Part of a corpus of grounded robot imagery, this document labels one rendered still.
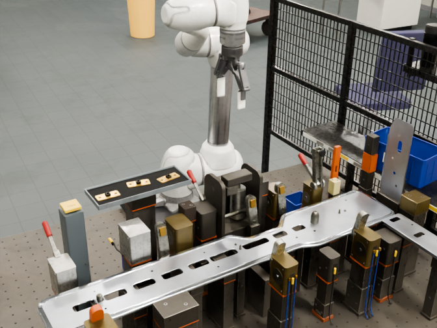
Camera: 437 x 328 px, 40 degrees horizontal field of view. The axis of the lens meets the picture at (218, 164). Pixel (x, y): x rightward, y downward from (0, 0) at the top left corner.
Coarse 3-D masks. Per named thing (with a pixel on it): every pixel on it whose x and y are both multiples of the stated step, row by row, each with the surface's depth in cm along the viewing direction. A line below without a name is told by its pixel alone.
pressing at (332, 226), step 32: (352, 192) 249; (288, 224) 228; (320, 224) 228; (352, 224) 228; (192, 256) 209; (256, 256) 209; (96, 288) 193; (128, 288) 193; (160, 288) 194; (192, 288) 195; (64, 320) 180
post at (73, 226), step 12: (60, 216) 209; (72, 216) 206; (84, 216) 209; (72, 228) 208; (84, 228) 211; (72, 240) 210; (84, 240) 213; (72, 252) 212; (84, 252) 215; (84, 264) 217; (84, 276) 219
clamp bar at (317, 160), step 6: (312, 150) 238; (318, 150) 237; (324, 150) 235; (312, 156) 239; (318, 156) 239; (312, 162) 239; (318, 162) 240; (312, 168) 240; (318, 168) 241; (312, 174) 241; (318, 174) 242
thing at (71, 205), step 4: (68, 200) 210; (72, 200) 210; (76, 200) 210; (60, 204) 208; (64, 204) 208; (68, 204) 208; (72, 204) 208; (76, 204) 208; (64, 208) 206; (68, 208) 206; (72, 208) 206; (76, 208) 206; (80, 208) 207; (64, 212) 205; (68, 212) 205
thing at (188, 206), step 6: (180, 204) 220; (186, 204) 220; (192, 204) 220; (180, 210) 221; (186, 210) 218; (192, 210) 220; (186, 216) 219; (192, 216) 221; (192, 222) 223; (192, 264) 232
